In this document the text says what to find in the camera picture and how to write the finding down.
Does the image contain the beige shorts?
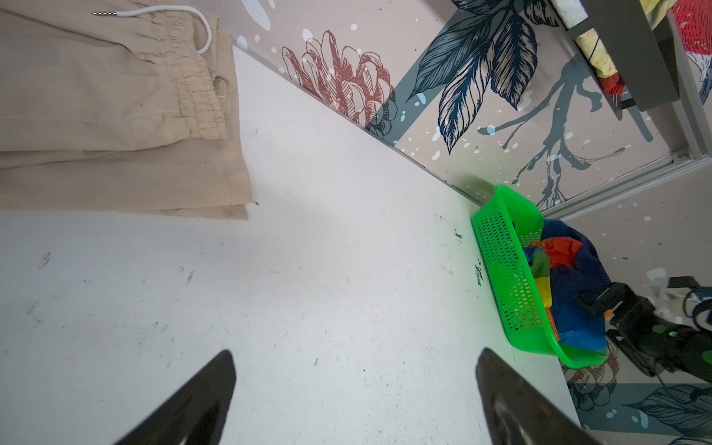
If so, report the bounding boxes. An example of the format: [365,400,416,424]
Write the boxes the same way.
[1,1,253,220]

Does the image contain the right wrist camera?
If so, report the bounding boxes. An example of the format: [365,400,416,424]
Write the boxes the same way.
[650,276,711,327]

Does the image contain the green plastic basket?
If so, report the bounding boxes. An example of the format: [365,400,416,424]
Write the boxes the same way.
[471,185,607,369]

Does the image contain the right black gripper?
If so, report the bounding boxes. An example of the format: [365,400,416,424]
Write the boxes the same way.
[576,282,668,376]

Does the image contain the multicoloured shorts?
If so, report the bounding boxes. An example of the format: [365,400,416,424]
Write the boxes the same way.
[523,220,611,352]

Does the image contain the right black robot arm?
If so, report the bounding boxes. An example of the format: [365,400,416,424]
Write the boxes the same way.
[576,276,711,383]

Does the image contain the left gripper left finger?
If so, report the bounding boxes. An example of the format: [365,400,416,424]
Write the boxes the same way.
[118,350,237,444]

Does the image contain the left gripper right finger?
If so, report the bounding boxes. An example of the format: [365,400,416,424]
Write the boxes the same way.
[476,348,597,445]

